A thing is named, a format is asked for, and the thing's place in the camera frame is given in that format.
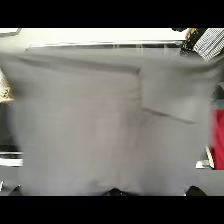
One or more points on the grey garment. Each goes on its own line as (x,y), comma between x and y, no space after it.
(100,116)

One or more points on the yellow clothes hanger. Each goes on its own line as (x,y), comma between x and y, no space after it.
(6,96)
(5,81)

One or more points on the black and yellow garment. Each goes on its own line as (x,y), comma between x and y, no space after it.
(189,41)

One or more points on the red garment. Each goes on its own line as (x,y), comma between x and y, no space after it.
(218,140)

